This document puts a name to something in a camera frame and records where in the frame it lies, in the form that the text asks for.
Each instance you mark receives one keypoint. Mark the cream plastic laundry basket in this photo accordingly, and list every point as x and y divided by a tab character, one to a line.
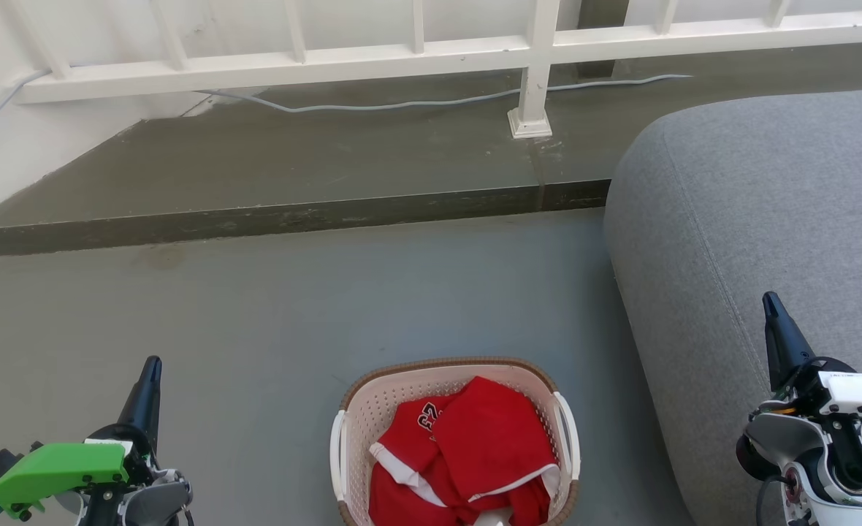
372	416

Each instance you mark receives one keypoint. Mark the white railing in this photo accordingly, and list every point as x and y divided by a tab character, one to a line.
402	55

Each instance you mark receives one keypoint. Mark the grey fabric sofa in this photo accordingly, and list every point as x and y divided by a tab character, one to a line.
730	219

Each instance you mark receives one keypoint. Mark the red and white jersey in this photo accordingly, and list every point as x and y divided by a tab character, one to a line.
489	438

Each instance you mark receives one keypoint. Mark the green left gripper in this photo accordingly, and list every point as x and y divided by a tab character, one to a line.
58	467

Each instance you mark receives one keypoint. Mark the dark post behind railing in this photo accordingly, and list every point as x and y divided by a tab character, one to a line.
600	29

